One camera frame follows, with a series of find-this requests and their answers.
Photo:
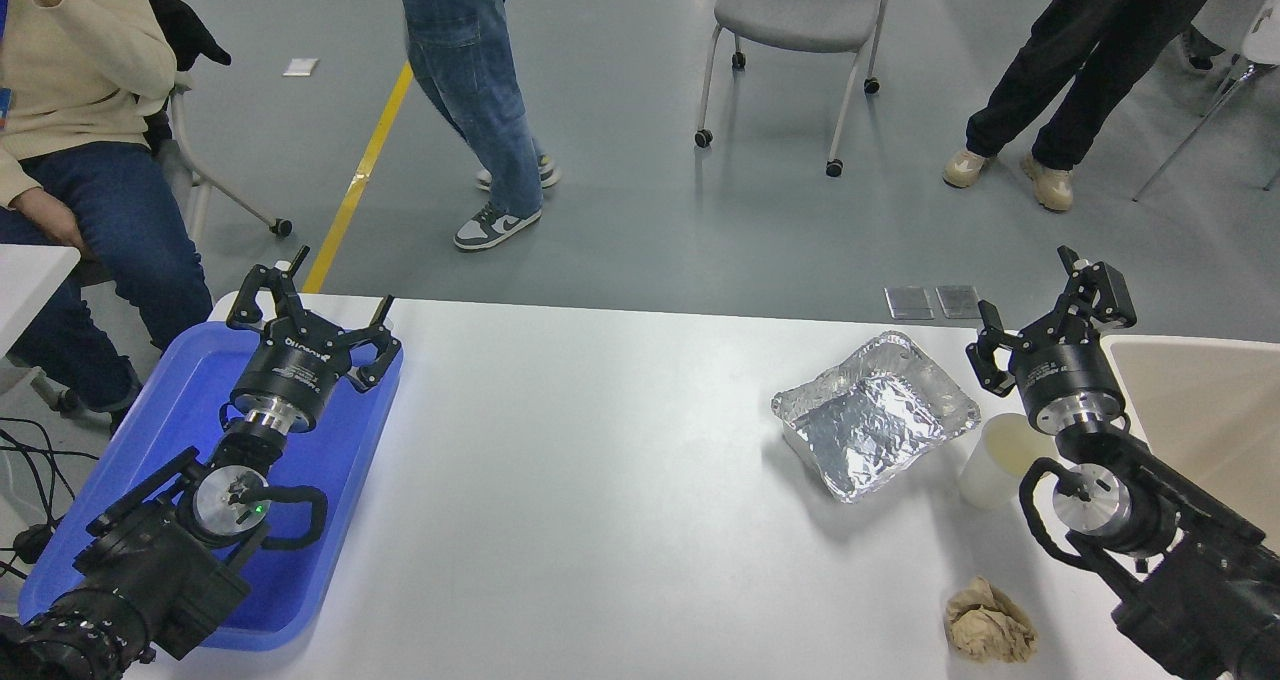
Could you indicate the white wheeled office chair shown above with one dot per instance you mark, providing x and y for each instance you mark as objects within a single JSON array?
[{"x": 180, "y": 120}]

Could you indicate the silver foil tray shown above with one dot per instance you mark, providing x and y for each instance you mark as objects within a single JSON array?
[{"x": 870, "y": 425}]

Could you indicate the seated person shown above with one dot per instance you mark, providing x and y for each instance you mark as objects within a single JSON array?
[{"x": 90, "y": 80}]

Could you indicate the black jacket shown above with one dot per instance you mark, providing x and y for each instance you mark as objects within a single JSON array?
[{"x": 180, "y": 30}]

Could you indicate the grey wheeled chair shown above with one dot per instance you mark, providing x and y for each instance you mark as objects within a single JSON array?
[{"x": 800, "y": 5}]

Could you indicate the small white table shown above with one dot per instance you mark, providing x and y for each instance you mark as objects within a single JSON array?
[{"x": 30, "y": 280}]

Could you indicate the white paper scrap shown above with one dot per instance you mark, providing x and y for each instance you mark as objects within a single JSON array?
[{"x": 300, "y": 67}]

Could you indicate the crumpled tan paper ball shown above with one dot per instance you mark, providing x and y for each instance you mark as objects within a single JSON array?
[{"x": 990, "y": 625}]

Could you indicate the large pale bin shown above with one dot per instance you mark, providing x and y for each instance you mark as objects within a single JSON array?
[{"x": 1200, "y": 410}]

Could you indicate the person in blue trousers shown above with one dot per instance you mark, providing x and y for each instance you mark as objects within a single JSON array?
[{"x": 470, "y": 80}]

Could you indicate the grey floor plate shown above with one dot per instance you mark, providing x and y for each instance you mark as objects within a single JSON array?
[
  {"x": 960, "y": 302},
  {"x": 909, "y": 303}
]

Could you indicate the white chair with metal legs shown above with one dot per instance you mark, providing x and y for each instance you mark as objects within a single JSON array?
[{"x": 1262, "y": 40}]

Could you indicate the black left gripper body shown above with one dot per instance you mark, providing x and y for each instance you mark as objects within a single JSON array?
[{"x": 290, "y": 380}]

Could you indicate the person in black trousers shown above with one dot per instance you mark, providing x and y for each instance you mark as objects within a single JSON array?
[{"x": 1090, "y": 60}]

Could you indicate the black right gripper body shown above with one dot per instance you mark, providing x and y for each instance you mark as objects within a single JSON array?
[{"x": 1065, "y": 385}]

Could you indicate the white paper cup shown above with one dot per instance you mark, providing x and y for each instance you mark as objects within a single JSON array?
[{"x": 995, "y": 460}]

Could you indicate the blue plastic tray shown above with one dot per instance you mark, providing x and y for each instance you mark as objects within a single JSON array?
[{"x": 330, "y": 460}]

